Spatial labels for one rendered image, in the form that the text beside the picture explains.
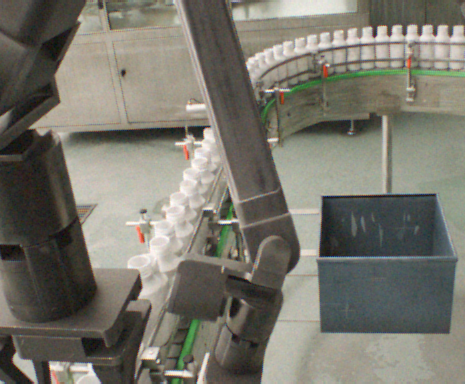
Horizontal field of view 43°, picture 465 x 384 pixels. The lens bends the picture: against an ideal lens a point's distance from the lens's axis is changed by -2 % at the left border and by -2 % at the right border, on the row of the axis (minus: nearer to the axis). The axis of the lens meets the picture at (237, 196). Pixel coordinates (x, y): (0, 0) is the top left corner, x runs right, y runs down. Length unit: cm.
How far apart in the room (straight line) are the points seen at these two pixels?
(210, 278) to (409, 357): 191
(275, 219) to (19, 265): 34
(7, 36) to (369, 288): 121
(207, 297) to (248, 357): 9
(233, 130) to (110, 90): 404
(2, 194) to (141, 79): 423
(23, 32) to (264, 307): 45
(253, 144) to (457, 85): 193
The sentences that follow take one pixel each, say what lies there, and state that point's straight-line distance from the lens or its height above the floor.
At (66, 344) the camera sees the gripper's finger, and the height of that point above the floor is 148.
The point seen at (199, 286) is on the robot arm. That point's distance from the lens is 66.
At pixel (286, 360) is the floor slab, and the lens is 250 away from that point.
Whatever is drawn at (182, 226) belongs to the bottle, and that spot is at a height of 113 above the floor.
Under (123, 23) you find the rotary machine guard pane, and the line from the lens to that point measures 451.
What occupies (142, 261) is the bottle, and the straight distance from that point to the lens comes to 99.
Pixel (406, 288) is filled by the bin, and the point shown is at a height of 86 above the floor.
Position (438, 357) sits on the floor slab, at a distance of 254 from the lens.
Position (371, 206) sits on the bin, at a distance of 165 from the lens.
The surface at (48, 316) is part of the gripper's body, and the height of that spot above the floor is 150.
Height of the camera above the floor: 171
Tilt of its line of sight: 27 degrees down
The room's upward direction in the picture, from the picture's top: 7 degrees counter-clockwise
